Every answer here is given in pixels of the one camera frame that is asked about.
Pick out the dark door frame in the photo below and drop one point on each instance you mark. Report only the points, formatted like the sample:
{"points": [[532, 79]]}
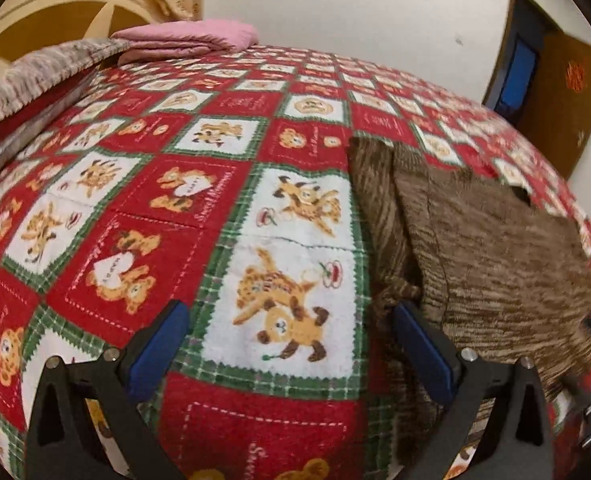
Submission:
{"points": [[513, 35]]}

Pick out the red paper door decoration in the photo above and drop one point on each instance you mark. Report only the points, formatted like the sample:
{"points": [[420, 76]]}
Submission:
{"points": [[576, 76]]}

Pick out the red checked printed bedspread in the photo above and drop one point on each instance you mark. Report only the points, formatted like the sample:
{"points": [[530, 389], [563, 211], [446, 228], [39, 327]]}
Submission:
{"points": [[175, 210]]}

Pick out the cream and brown headboard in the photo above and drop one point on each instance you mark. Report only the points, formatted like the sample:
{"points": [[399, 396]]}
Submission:
{"points": [[50, 10]]}

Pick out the brown wooden door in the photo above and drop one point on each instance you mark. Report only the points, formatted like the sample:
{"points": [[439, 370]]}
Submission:
{"points": [[560, 110]]}

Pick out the folded pink blanket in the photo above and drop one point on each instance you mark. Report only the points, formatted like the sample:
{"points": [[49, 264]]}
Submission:
{"points": [[185, 40]]}

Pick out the striped pillow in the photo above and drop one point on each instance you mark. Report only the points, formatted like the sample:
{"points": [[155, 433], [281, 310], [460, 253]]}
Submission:
{"points": [[35, 72]]}

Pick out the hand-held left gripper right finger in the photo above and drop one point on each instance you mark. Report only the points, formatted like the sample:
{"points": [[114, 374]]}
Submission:
{"points": [[423, 347]]}

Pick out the brown knitted sweater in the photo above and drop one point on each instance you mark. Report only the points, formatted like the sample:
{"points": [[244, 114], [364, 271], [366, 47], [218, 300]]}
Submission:
{"points": [[475, 260]]}

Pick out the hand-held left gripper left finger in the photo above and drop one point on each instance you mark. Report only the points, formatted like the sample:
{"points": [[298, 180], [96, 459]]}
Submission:
{"points": [[158, 347]]}

